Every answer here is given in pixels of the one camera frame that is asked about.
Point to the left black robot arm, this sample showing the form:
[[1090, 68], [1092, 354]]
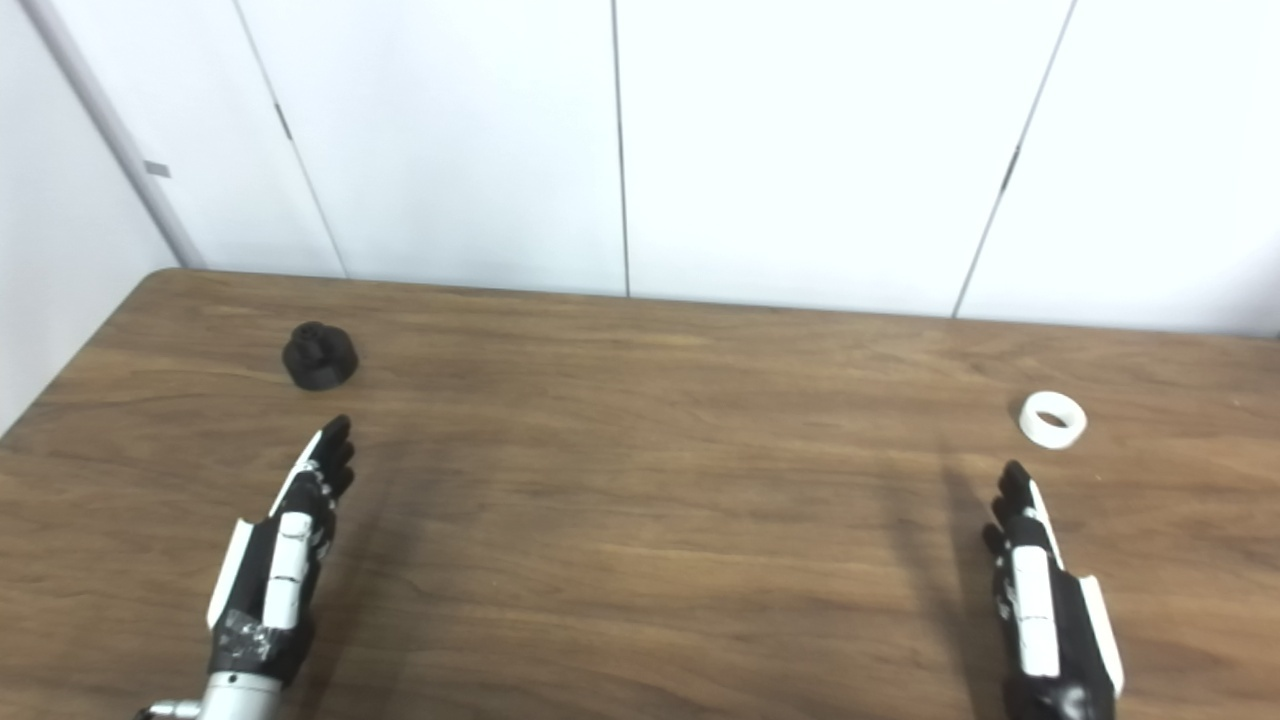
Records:
[[240, 700]]

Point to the grey wall corner trim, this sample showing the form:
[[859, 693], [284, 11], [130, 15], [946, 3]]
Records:
[[120, 140]]

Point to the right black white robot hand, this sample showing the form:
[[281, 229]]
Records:
[[1040, 620]]

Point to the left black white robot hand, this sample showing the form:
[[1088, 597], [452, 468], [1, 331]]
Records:
[[285, 570]]

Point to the small grey wall tag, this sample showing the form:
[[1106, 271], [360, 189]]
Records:
[[157, 169]]

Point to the round black plastic part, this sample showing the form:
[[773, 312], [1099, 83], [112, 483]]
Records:
[[320, 362]]

